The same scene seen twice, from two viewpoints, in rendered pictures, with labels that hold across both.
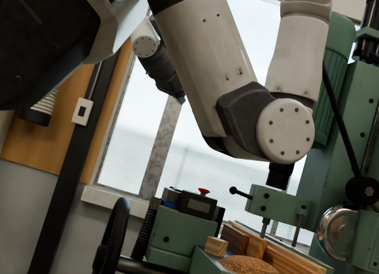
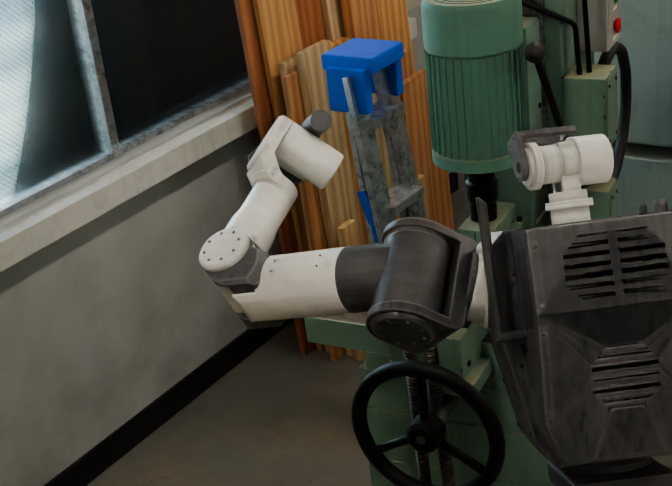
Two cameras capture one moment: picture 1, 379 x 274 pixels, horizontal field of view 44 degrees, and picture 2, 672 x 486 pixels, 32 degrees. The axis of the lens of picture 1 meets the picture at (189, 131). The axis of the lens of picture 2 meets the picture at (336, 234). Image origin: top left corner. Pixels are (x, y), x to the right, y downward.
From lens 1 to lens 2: 1.79 m
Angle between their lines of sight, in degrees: 58
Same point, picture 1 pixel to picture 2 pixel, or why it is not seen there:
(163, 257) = (480, 381)
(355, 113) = (533, 89)
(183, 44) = not seen: outside the picture
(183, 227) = (473, 338)
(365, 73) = (531, 37)
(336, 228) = not seen: hidden behind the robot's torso
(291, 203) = (507, 223)
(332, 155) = not seen: hidden behind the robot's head
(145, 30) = (329, 153)
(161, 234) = (465, 363)
